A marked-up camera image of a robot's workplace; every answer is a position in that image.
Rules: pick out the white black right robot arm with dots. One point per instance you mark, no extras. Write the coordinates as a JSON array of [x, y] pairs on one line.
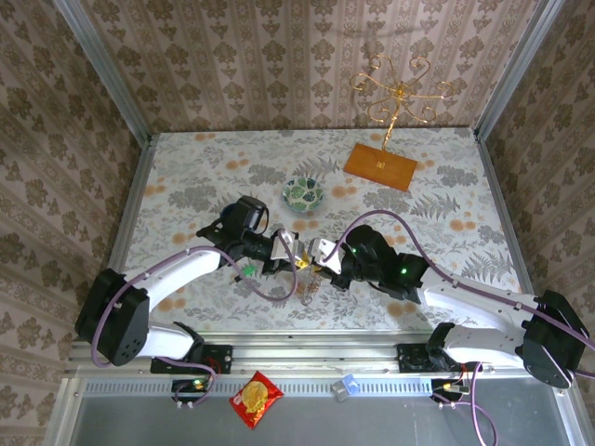
[[465, 297]]

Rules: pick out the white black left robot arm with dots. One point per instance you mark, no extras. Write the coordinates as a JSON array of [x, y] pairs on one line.
[[186, 269]]

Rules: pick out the green leaf pattern bowl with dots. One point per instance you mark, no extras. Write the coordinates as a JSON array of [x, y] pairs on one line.
[[303, 195]]

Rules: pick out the gold hook stand wooden base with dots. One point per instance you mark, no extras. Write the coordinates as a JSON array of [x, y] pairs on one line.
[[379, 165]]

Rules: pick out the small blue silver packet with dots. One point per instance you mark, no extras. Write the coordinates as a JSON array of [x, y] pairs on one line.
[[344, 388]]

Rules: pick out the red snack packet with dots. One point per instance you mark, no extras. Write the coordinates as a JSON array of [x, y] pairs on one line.
[[255, 398]]

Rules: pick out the small black controller board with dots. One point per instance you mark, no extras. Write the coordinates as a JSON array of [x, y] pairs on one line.
[[448, 388], [193, 385]]

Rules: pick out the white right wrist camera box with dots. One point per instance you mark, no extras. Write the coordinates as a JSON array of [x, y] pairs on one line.
[[325, 253]]

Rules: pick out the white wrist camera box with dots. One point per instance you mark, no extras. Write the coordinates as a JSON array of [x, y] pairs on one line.
[[325, 253], [283, 244]]

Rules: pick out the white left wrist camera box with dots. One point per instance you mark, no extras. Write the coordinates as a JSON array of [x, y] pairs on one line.
[[283, 244]]

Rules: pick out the aluminium front mounting rail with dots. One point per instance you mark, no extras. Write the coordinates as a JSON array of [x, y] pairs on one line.
[[316, 353]]

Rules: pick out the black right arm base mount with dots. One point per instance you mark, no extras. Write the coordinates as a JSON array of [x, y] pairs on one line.
[[411, 358]]

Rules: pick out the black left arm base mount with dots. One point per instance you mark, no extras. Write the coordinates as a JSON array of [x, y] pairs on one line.
[[223, 358]]

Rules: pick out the aluminium table side rail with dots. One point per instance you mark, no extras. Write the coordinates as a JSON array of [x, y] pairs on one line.
[[126, 223], [504, 209]]

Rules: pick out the aluminium frame post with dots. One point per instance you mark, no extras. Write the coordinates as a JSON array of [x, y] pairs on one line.
[[107, 74], [516, 69]]

